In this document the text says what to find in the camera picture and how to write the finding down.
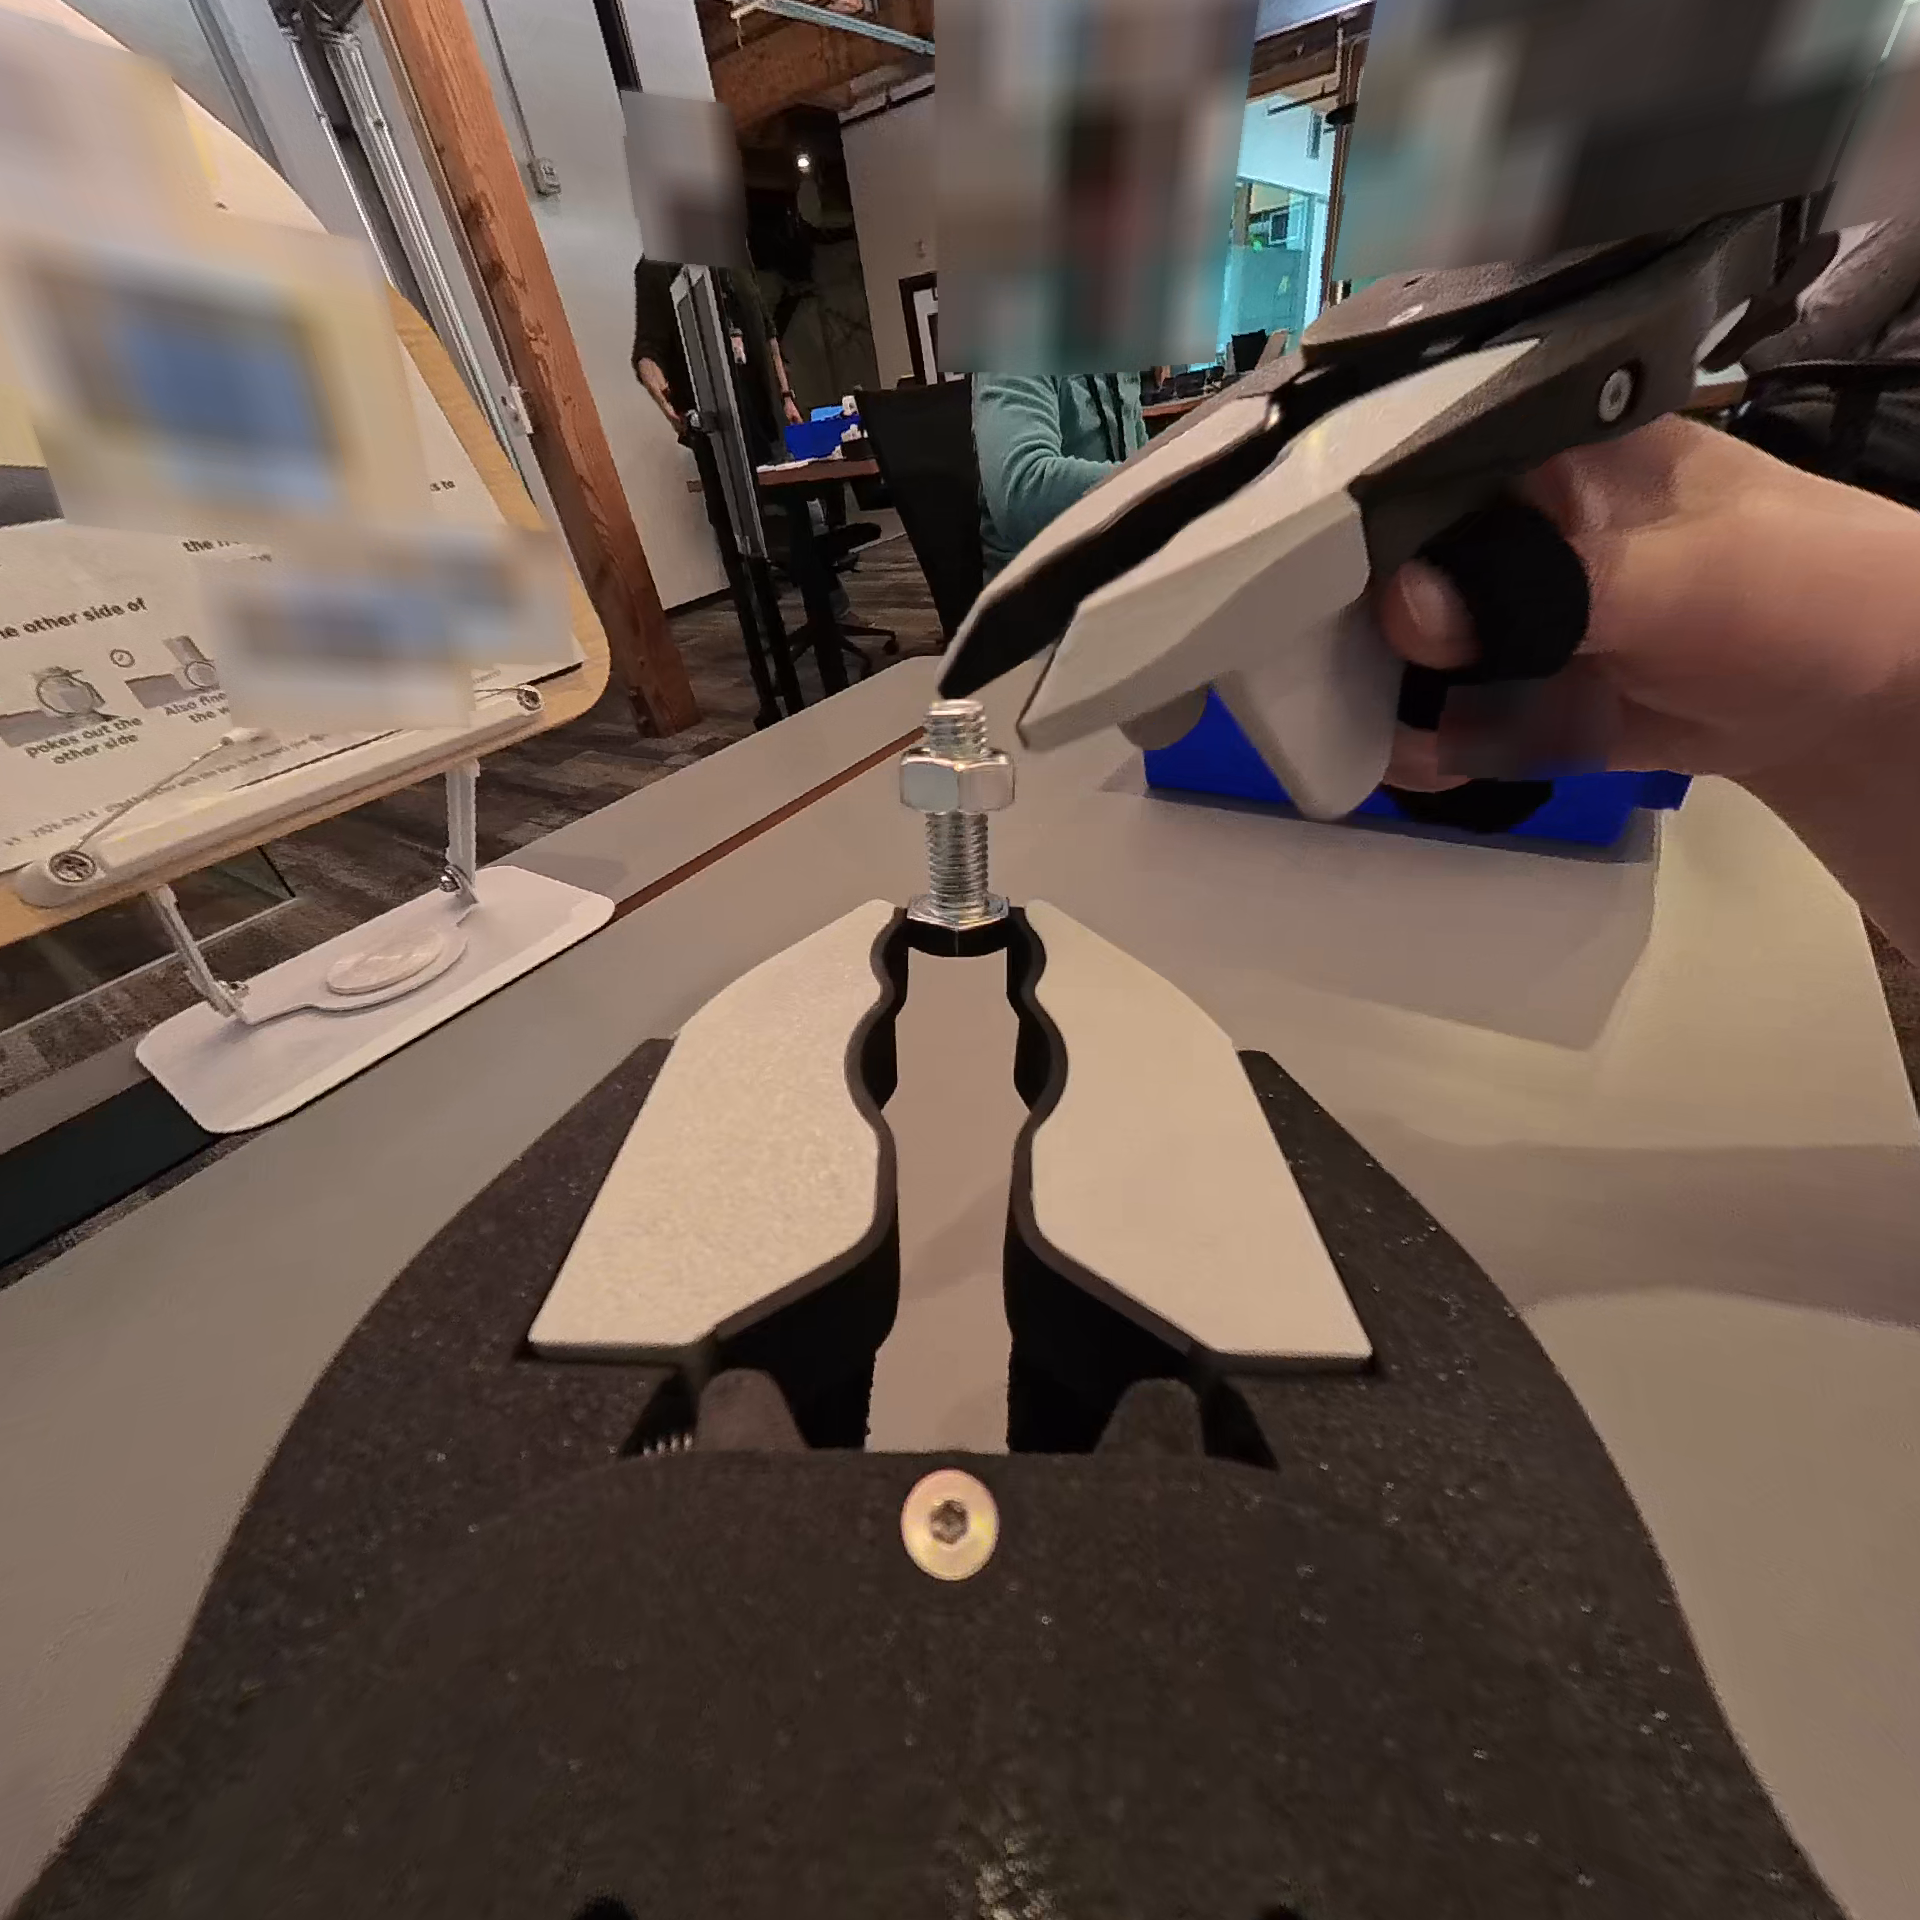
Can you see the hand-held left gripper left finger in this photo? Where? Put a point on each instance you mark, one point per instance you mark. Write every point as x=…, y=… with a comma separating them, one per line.
x=721, y=1202

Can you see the instruction poster board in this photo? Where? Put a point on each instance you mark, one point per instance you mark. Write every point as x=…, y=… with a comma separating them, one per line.
x=270, y=722

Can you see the black phone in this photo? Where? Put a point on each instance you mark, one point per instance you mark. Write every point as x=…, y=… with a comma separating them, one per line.
x=92, y=1156

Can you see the wooden support post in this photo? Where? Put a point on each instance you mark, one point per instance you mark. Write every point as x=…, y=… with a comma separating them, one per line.
x=541, y=362

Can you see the silver hex bolt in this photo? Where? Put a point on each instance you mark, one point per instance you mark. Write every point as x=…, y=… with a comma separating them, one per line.
x=958, y=873

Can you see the blue plastic bin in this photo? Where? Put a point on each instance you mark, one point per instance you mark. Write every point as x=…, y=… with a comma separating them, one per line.
x=818, y=434
x=1621, y=813

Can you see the silver hex nut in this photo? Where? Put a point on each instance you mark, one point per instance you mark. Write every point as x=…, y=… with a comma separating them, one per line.
x=958, y=787

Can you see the person's right hand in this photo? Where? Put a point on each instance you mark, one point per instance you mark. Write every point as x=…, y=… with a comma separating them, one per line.
x=1756, y=617

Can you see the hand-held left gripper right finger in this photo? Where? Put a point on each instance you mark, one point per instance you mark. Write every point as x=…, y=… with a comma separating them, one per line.
x=1201, y=1202

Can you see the metal frame stand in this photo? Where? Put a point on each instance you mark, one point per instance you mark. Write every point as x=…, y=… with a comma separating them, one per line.
x=736, y=452

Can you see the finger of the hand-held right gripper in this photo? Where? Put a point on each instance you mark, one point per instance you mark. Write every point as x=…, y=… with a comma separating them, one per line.
x=1125, y=498
x=1231, y=573

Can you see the black office chair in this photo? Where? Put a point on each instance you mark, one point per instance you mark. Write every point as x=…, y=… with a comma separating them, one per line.
x=1845, y=406
x=916, y=498

